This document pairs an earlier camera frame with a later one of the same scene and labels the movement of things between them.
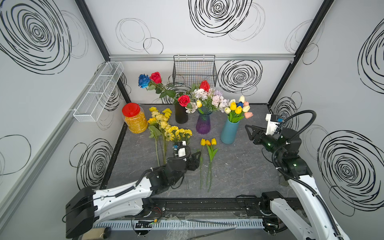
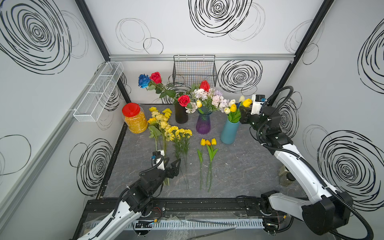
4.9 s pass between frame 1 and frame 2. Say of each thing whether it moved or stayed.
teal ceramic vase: stayed
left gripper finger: moved
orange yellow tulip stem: stayed
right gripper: moved
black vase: stayed
